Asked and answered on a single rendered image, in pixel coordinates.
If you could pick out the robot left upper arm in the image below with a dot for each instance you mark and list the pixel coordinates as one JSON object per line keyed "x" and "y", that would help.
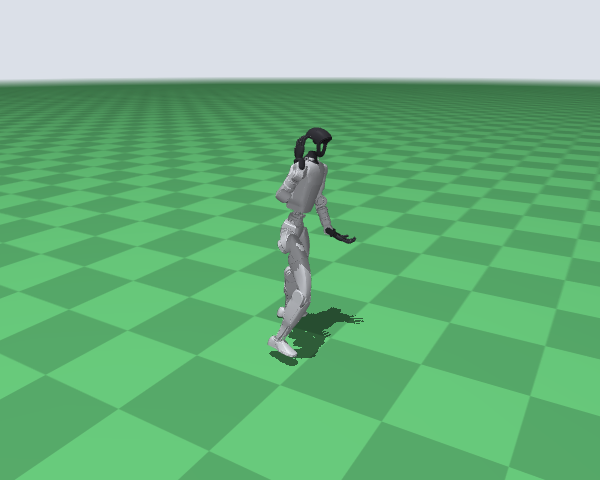
{"x": 322, "y": 200}

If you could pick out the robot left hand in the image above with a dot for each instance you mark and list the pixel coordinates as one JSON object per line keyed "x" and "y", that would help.
{"x": 339, "y": 236}

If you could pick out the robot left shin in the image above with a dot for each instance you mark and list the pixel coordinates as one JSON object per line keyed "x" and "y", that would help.
{"x": 289, "y": 288}

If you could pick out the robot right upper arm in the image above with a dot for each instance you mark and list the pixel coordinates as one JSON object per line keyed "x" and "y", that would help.
{"x": 283, "y": 196}

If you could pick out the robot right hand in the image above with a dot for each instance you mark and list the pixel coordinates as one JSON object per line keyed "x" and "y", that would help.
{"x": 299, "y": 151}

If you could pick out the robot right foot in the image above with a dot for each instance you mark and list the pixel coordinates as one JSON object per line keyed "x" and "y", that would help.
{"x": 283, "y": 347}

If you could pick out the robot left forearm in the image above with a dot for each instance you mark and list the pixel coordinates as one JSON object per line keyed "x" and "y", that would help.
{"x": 324, "y": 217}

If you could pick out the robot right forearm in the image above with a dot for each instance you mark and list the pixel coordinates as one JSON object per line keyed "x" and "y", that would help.
{"x": 293, "y": 180}

